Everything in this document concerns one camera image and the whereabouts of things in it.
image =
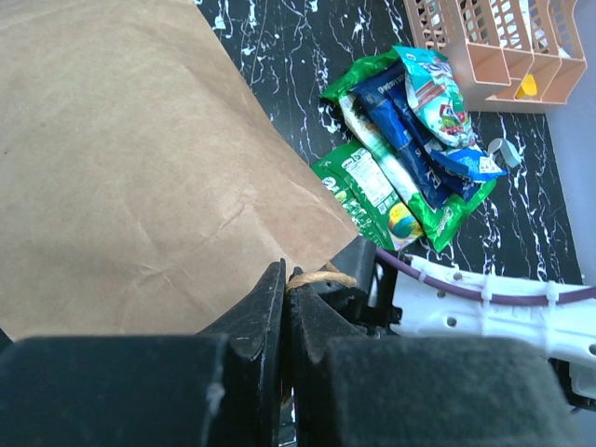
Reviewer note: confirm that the orange mesh file organizer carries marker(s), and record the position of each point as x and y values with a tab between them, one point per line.
493	45

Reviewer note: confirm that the white blue snack packet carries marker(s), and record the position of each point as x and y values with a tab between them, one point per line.
425	141

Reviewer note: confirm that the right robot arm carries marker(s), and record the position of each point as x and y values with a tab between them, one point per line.
410	296

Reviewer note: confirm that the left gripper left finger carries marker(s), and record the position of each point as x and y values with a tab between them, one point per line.
217	387

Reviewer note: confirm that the brown paper bag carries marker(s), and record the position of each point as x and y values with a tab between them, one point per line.
143	188

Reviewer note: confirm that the yellow block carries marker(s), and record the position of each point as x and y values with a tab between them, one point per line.
528	89

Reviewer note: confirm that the green snack packet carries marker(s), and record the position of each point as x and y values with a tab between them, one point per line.
357	182

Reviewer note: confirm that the green Chuba chips bag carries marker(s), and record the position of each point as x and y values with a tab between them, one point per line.
439	225

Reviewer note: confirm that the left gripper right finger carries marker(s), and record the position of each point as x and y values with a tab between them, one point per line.
354	390

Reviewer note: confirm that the blue sea salt vinegar bag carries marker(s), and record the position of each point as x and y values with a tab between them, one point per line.
376	95

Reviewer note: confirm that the small colourful snack packet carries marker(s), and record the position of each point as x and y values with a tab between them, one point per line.
434	96

